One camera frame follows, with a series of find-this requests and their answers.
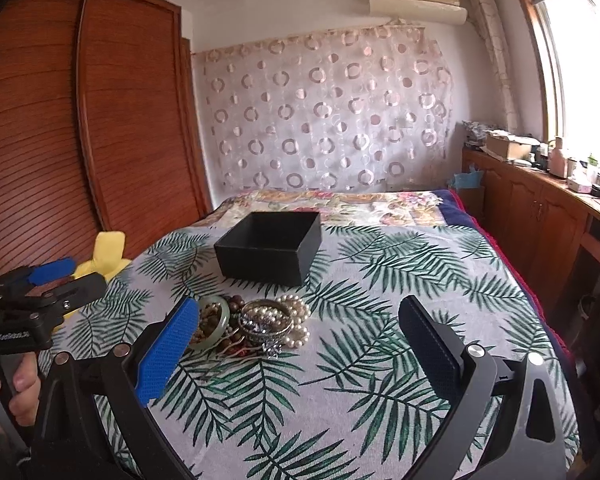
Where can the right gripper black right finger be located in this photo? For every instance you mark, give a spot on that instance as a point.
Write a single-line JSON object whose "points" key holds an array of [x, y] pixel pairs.
{"points": [[436, 346]]}

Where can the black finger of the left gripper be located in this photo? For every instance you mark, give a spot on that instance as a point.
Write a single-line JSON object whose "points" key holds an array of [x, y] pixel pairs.
{"points": [[66, 298]]}

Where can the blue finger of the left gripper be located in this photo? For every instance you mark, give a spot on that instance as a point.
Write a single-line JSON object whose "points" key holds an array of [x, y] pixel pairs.
{"points": [[52, 271]]}

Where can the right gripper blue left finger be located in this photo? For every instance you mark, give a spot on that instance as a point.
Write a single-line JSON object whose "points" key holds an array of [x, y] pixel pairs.
{"points": [[167, 343]]}

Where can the black square jewelry box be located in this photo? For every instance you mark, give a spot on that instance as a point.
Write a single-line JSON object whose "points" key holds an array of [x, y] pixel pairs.
{"points": [[270, 247]]}

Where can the person's left hand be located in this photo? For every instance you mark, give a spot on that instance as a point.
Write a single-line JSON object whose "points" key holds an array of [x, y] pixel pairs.
{"points": [[27, 384]]}

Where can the yellow plush pillow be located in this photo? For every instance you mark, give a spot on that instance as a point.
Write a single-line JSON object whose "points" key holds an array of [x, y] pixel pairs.
{"points": [[107, 259]]}

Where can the green jade bangle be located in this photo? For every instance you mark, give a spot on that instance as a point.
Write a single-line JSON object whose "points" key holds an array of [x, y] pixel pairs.
{"points": [[214, 314]]}

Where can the palm leaf bedspread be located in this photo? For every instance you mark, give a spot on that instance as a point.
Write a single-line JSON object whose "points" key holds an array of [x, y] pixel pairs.
{"points": [[353, 402]]}

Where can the silver ornate bangle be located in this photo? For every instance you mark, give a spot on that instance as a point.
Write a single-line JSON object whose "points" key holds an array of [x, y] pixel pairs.
{"points": [[265, 320]]}

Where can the floral quilt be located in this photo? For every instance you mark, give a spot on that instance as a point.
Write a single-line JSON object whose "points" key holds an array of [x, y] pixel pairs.
{"points": [[409, 208]]}

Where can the wooden wardrobe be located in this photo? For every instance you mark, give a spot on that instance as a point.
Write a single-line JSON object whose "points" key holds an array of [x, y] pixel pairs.
{"points": [[98, 127]]}

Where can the wooden window cabinet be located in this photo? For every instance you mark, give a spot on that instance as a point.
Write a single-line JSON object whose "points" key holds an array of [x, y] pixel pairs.
{"points": [[550, 235]]}

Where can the blue tissue bag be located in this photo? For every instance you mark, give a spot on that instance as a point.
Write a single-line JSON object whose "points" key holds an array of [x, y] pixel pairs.
{"points": [[466, 180]]}

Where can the cardboard box on cabinet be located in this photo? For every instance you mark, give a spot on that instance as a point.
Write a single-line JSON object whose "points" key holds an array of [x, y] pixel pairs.
{"points": [[506, 146]]}

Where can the pink bottle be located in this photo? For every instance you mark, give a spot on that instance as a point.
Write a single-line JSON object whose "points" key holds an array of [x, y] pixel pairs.
{"points": [[557, 161]]}

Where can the pink circle pattern curtain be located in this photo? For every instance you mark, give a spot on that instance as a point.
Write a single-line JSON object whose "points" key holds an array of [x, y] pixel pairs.
{"points": [[352, 110]]}

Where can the white air conditioner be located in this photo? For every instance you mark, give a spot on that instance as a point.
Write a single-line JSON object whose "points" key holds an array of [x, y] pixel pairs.
{"points": [[449, 12]]}

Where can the window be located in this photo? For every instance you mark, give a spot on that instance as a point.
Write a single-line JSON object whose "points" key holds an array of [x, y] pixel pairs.
{"points": [[566, 35]]}

